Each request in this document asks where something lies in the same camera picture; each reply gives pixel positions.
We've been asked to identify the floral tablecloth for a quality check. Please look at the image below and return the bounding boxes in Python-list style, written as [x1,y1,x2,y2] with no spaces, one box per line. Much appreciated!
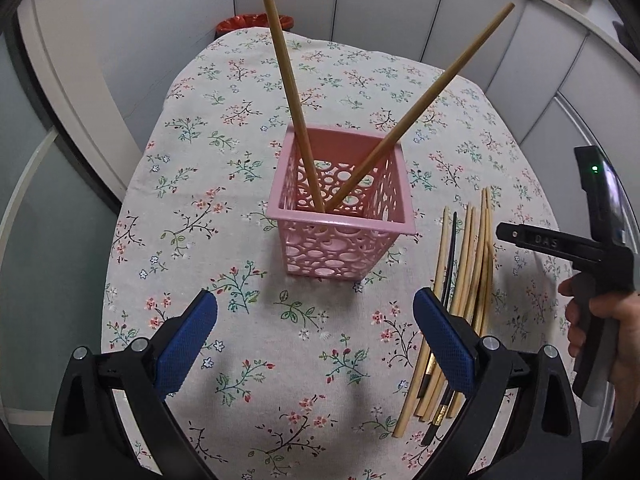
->
[102,28,555,479]

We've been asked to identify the person's right hand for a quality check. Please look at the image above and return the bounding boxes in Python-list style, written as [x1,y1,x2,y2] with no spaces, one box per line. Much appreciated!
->
[558,275,639,445]

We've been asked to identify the black chopstick gold band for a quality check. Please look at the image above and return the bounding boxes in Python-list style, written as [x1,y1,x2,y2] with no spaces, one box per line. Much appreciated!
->
[420,214,457,448]

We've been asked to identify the wooden chopstick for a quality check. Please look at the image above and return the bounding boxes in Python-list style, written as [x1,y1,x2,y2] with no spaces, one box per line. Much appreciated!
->
[460,188,492,336]
[414,204,475,422]
[326,2,515,212]
[262,0,324,212]
[392,206,450,439]
[420,188,490,424]

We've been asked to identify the red trash bin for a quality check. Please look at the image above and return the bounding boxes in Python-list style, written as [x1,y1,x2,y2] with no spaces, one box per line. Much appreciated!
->
[215,13,295,38]

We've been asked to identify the pink perforated plastic basket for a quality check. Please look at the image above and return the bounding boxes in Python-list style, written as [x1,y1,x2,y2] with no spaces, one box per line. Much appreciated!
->
[266,127,416,281]

